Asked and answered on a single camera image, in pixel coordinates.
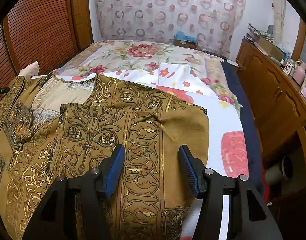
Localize brown gold patterned shirt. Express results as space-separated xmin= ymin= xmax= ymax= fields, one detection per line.
xmin=0 ymin=75 xmax=209 ymax=239

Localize dark blue mattress edge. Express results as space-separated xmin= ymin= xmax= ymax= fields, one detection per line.
xmin=221 ymin=60 xmax=264 ymax=196

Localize white fruit print blanket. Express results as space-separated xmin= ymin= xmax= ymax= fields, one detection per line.
xmin=23 ymin=65 xmax=248 ymax=239

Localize wooden sideboard cabinet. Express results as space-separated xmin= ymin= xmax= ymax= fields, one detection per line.
xmin=235 ymin=38 xmax=306 ymax=181

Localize beige pillow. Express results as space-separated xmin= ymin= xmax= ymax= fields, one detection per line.
xmin=18 ymin=61 xmax=39 ymax=79

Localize pink thermos jug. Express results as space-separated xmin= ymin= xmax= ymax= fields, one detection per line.
xmin=292 ymin=61 xmax=306 ymax=86

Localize floral bed quilt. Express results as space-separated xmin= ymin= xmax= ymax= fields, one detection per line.
xmin=53 ymin=40 xmax=242 ymax=112

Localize cardboard box on cabinet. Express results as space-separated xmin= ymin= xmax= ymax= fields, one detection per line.
xmin=258 ymin=36 xmax=284 ymax=61

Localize stack of folded papers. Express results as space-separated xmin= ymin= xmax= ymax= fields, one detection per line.
xmin=248 ymin=23 xmax=274 ymax=43

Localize cardboard box blue contents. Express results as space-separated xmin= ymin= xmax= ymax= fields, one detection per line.
xmin=174 ymin=31 xmax=197 ymax=49

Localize wooden louvered wardrobe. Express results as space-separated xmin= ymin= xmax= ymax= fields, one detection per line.
xmin=0 ymin=0 xmax=93 ymax=88

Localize circle patterned curtain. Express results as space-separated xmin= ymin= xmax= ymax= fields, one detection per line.
xmin=95 ymin=0 xmax=246 ymax=57

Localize beige side curtain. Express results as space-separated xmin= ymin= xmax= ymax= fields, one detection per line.
xmin=273 ymin=0 xmax=286 ymax=45

